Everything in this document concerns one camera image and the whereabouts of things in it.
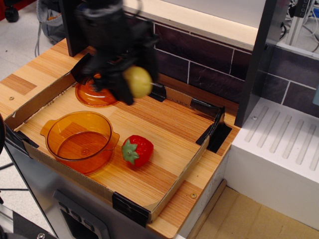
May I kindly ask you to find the yellow toy potato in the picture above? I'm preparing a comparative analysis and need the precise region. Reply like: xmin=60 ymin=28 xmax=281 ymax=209
xmin=124 ymin=66 xmax=153 ymax=99

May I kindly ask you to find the grey fabric bag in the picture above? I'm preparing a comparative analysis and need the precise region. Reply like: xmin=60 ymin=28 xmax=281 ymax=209
xmin=36 ymin=0 xmax=65 ymax=45

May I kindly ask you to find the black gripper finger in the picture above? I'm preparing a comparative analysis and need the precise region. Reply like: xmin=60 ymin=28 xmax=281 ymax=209
xmin=139 ymin=47 xmax=159 ymax=83
xmin=93 ymin=71 xmax=134 ymax=105

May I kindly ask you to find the orange transparent pot lid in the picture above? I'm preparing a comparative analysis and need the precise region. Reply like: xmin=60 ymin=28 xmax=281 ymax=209
xmin=75 ymin=77 xmax=118 ymax=108

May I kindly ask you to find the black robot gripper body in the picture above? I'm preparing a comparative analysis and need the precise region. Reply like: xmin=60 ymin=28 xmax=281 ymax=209
xmin=76 ymin=0 xmax=159 ymax=74

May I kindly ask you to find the white toy sink drainboard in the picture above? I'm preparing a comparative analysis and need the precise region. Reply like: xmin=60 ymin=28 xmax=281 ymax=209
xmin=224 ymin=99 xmax=319 ymax=229

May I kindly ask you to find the orange transparent plastic pot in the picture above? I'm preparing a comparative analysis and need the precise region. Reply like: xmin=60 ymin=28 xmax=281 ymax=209
xmin=40 ymin=111 xmax=120 ymax=175

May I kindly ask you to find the cardboard fence with black tape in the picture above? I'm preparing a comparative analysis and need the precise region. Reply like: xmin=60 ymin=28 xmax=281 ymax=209
xmin=4 ymin=52 xmax=233 ymax=228

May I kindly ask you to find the red toy strawberry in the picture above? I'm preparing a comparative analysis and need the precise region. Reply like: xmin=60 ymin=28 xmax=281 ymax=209
xmin=121 ymin=135 xmax=154 ymax=167

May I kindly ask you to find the grey vertical post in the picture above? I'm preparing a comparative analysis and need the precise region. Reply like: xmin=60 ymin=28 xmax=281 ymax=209
xmin=235 ymin=0 xmax=289 ymax=127

